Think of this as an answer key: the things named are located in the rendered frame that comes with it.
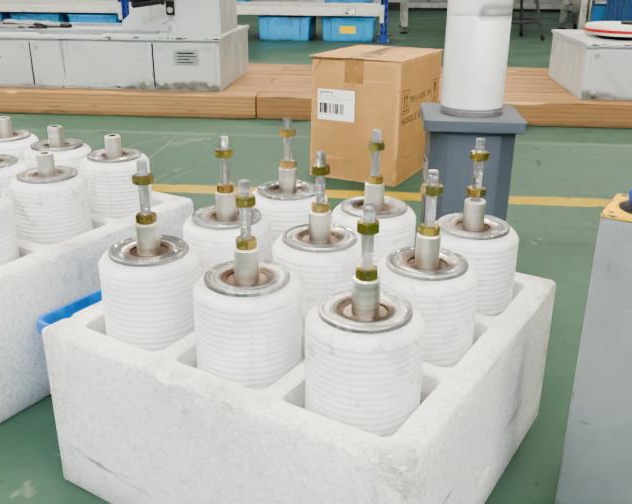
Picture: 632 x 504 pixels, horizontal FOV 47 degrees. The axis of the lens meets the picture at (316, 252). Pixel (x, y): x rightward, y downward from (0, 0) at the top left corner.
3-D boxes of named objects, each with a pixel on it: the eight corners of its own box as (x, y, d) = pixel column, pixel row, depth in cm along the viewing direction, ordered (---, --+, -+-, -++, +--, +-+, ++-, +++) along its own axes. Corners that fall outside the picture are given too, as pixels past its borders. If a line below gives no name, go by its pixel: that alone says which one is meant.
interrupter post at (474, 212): (483, 226, 77) (486, 197, 76) (485, 234, 75) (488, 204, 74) (460, 225, 78) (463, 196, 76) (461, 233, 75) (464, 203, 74)
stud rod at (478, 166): (475, 212, 75) (481, 140, 72) (467, 209, 76) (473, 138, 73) (481, 210, 75) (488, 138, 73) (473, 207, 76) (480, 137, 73)
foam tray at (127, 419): (276, 332, 107) (274, 217, 100) (538, 415, 88) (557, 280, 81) (62, 479, 76) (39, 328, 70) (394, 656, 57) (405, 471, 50)
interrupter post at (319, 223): (333, 238, 74) (333, 207, 73) (329, 246, 72) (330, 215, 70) (310, 236, 74) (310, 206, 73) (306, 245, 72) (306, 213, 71)
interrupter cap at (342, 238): (361, 231, 76) (361, 225, 75) (352, 258, 69) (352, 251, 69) (290, 226, 77) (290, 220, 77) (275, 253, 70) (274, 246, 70)
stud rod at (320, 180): (326, 225, 72) (327, 151, 70) (322, 228, 72) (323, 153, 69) (317, 223, 73) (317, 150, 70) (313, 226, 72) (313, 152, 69)
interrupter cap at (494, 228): (505, 220, 79) (506, 214, 79) (513, 244, 72) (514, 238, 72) (435, 216, 80) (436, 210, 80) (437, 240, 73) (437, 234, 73)
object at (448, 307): (464, 407, 77) (480, 250, 70) (462, 464, 68) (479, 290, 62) (375, 396, 79) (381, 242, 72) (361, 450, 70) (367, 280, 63)
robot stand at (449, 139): (410, 272, 128) (420, 102, 117) (494, 275, 127) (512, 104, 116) (412, 308, 115) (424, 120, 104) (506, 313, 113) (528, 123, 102)
